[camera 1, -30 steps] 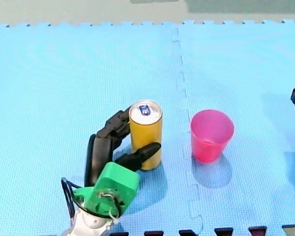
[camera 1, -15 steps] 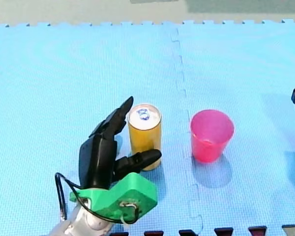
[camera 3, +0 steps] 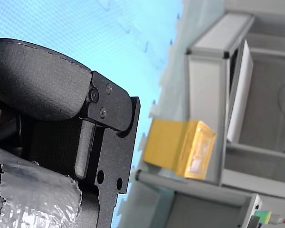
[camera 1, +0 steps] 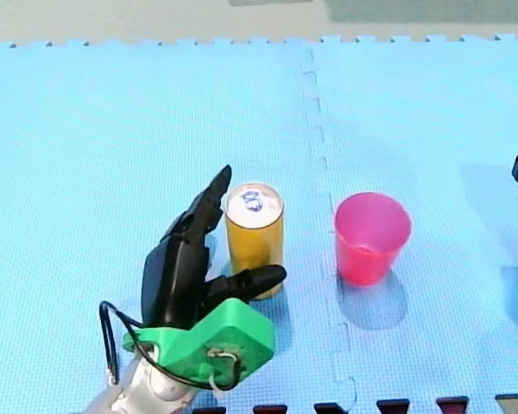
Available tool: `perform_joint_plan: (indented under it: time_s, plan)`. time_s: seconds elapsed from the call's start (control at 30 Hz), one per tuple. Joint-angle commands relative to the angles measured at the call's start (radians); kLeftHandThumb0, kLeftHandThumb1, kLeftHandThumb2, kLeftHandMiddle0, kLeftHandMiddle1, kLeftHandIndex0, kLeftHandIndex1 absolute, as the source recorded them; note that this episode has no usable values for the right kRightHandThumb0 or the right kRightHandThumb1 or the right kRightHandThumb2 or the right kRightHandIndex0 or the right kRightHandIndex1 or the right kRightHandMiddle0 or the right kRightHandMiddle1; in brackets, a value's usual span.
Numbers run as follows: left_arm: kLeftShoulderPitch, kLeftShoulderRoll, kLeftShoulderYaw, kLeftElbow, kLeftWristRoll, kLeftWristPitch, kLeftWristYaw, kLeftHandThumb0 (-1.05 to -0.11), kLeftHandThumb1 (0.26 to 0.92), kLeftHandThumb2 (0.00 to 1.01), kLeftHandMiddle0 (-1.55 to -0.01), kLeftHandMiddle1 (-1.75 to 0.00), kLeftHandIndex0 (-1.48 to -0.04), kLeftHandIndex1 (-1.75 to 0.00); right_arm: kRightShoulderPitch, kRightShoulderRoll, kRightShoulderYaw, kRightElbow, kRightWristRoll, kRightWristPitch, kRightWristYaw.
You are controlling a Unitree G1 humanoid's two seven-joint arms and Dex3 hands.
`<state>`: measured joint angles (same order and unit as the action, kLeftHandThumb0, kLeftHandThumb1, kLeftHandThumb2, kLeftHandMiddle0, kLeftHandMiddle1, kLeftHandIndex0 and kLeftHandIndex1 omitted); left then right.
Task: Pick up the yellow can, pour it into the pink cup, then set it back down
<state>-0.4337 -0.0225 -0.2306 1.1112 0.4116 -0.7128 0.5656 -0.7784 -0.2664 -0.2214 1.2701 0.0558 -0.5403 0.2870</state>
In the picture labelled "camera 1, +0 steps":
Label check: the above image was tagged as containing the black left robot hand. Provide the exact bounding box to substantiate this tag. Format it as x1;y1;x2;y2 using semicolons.
140;164;287;330

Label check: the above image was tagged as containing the yellow drink can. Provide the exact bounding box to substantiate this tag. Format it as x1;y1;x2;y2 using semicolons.
224;182;286;301

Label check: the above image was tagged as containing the pink plastic cup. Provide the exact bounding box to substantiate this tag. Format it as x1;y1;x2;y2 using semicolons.
333;191;413;287

